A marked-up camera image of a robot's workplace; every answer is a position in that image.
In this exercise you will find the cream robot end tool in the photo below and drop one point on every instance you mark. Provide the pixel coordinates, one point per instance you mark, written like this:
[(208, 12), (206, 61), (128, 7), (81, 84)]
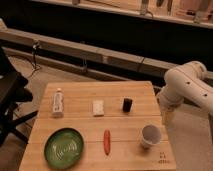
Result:
[(167, 116)]

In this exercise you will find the dark eraser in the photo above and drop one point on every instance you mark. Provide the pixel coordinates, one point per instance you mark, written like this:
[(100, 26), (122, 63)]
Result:
[(127, 103)]

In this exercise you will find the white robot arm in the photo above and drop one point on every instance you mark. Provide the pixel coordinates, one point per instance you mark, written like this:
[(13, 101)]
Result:
[(185, 82)]

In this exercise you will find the white paper cup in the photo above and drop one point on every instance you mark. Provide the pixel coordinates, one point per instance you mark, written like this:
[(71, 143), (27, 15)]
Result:
[(150, 136)]

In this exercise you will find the orange carrot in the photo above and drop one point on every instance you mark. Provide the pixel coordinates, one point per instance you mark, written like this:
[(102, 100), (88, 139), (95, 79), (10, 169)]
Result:
[(106, 141)]

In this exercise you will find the white sponge block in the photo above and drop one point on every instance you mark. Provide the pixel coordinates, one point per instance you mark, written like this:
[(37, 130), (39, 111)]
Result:
[(98, 107)]

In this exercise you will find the green glass plate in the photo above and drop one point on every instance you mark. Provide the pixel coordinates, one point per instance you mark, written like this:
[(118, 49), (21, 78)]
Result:
[(64, 148)]

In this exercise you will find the white toothpaste tube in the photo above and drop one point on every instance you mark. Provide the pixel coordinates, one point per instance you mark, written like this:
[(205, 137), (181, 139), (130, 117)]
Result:
[(57, 109)]

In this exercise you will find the black chair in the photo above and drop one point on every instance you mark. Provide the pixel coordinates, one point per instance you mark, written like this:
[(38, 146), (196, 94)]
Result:
[(12, 90)]

